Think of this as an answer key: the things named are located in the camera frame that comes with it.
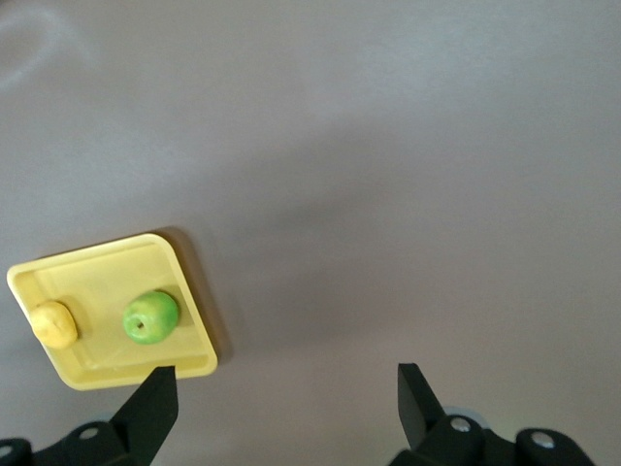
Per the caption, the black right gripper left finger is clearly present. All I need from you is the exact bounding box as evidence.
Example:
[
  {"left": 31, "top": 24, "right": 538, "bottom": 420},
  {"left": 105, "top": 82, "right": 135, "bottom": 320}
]
[{"left": 33, "top": 364, "right": 180, "bottom": 466}]

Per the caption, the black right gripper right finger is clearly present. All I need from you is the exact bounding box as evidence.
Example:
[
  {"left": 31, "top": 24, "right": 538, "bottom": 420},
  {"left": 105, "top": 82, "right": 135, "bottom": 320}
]
[{"left": 391, "top": 362, "right": 516, "bottom": 466}]

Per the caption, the green apple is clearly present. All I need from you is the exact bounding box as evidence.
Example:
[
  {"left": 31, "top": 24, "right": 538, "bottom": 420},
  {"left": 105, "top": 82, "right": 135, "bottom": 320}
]
[{"left": 121, "top": 289, "right": 180, "bottom": 347}]

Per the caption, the yellow potato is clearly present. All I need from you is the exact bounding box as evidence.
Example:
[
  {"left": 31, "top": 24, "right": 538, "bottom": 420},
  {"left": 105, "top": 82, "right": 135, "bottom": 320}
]
[{"left": 29, "top": 300, "right": 80, "bottom": 349}]

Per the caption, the yellow plastic tray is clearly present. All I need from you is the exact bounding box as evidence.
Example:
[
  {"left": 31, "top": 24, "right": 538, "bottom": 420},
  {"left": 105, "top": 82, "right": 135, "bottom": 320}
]
[{"left": 6, "top": 233, "right": 218, "bottom": 391}]

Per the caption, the brown table mat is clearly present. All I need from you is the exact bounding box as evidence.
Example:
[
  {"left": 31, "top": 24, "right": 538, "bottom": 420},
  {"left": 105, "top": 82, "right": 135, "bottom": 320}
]
[{"left": 0, "top": 0, "right": 621, "bottom": 466}]

